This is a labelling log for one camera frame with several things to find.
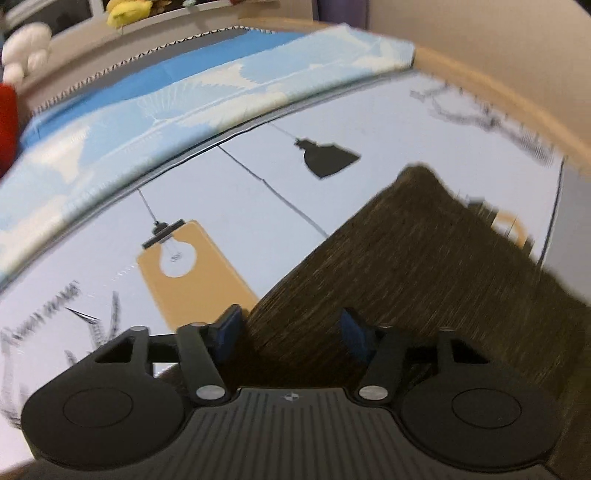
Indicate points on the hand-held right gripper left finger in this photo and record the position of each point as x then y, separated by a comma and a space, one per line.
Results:
229, 333

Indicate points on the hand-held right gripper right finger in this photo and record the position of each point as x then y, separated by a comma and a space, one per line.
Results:
353, 334

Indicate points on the lamp and deer printed sheet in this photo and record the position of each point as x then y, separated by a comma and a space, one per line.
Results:
240, 194

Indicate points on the blue and white blanket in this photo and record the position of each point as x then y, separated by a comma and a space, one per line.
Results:
138, 101

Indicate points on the red folded blanket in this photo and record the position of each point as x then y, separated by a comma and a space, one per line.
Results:
7, 129

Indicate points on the grey window ledge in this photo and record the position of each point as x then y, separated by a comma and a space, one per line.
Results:
115, 50

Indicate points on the purple cloth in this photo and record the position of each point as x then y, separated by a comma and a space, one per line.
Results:
341, 9

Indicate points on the yellow plush toy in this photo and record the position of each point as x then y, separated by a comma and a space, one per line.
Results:
127, 13

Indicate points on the white plush toy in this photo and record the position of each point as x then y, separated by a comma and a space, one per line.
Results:
25, 48

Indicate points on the wooden bed frame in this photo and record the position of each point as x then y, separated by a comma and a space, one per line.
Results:
508, 87

